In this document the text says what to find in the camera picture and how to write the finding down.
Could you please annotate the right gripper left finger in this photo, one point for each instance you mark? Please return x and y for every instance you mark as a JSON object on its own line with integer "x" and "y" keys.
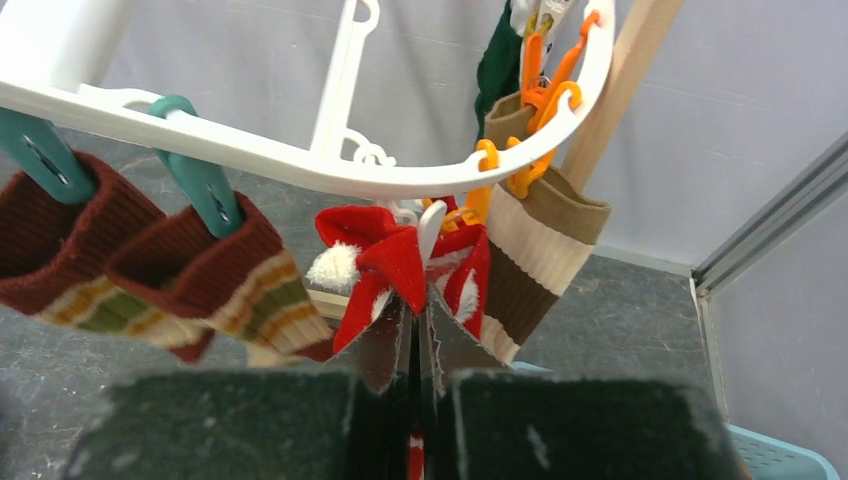
{"x": 277, "y": 423}

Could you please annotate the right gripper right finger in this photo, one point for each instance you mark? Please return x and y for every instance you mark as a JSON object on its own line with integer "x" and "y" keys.
{"x": 488, "y": 421}

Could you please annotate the red santa sock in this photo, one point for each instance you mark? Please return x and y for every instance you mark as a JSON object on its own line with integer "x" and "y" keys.
{"x": 372, "y": 351}

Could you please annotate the teal clothes clip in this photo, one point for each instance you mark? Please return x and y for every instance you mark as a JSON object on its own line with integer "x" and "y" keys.
{"x": 207, "y": 190}

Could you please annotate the white oval clip hanger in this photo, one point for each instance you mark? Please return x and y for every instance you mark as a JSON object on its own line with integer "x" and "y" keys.
{"x": 54, "y": 54}

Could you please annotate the white clothes clip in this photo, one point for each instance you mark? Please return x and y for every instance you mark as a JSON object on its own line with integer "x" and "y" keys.
{"x": 426, "y": 217}

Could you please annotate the wooden hanger stand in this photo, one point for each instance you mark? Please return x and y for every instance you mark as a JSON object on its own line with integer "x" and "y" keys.
{"x": 612, "y": 82}

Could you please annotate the red patterned christmas sock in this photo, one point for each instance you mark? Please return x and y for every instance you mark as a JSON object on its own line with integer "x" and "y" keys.
{"x": 460, "y": 266}

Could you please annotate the beige brown striped sock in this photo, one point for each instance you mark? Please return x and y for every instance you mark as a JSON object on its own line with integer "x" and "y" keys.
{"x": 538, "y": 244}

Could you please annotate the dark green sock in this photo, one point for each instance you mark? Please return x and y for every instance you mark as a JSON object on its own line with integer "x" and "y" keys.
{"x": 498, "y": 71}

